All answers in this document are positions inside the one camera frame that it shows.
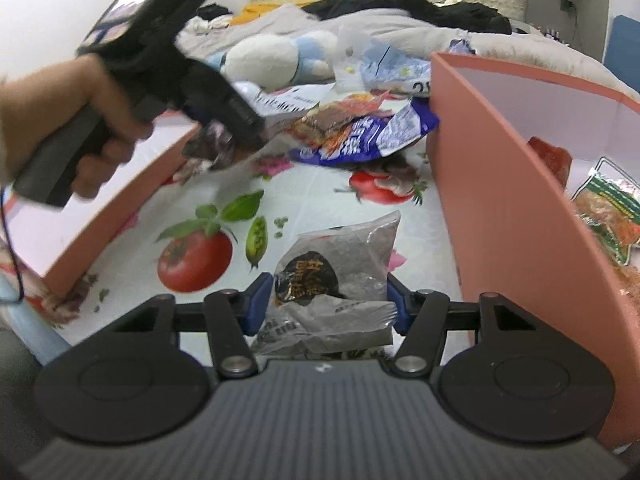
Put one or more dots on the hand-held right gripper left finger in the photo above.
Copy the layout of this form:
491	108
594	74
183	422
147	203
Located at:
257	305

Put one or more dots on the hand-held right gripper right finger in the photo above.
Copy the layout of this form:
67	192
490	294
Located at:
397	305

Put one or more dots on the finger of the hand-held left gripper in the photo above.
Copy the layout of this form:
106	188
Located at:
240	135

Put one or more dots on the grey snack packet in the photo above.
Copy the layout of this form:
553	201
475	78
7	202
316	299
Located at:
340	270

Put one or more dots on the pink cardboard box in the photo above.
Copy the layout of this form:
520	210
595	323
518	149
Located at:
495	200

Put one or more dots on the green label orange snack packet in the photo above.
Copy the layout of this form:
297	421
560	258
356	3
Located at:
612	210

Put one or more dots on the person's left forearm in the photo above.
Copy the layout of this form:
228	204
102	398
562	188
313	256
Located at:
30	120

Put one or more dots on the person's left hand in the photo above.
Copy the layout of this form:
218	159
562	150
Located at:
120	125

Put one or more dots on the white bottle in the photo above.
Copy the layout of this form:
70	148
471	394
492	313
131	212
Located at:
287	102

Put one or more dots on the white and blue plush toy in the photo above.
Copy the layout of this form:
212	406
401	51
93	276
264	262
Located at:
270	60

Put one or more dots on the fruit printed bed sheet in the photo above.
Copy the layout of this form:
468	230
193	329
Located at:
310	200

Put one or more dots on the red brown snack packet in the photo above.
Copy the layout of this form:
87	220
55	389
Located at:
340	115

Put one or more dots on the yellow cloth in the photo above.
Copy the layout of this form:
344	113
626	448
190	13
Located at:
257	12

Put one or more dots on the blue snack packet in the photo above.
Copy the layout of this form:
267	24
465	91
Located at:
385	132

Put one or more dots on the pink box lid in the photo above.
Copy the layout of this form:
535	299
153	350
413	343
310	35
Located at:
95	210

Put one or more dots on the light blue snack bag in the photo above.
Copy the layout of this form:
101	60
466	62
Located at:
395	67

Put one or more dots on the black clothing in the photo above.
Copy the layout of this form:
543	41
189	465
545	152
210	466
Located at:
410	2

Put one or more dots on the light blue bed sheet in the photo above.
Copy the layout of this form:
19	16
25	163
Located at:
22	320

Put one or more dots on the blue chair back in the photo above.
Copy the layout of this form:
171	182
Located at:
622	52

